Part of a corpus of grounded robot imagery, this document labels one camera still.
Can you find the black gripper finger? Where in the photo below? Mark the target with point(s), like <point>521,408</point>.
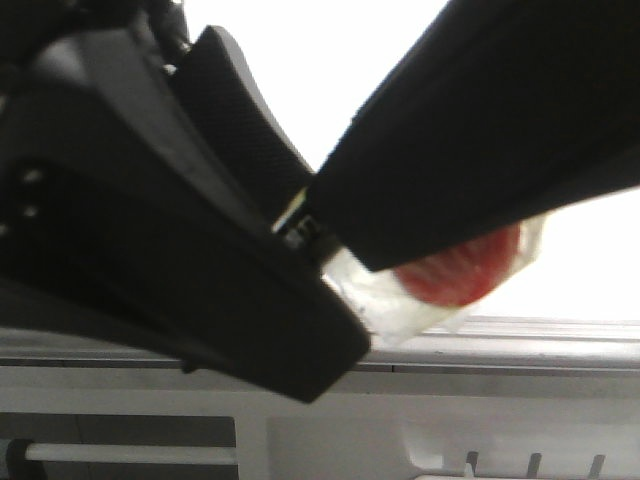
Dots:
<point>480,135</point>

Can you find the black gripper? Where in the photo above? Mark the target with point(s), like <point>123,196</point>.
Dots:
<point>141,174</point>

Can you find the black and white whiteboard marker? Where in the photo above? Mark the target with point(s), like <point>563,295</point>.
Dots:
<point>400,303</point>

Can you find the white whiteboard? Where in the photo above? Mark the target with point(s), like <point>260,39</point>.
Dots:
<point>450,150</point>

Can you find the grey whiteboard frame rail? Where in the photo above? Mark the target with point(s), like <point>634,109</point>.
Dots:
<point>482,342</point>

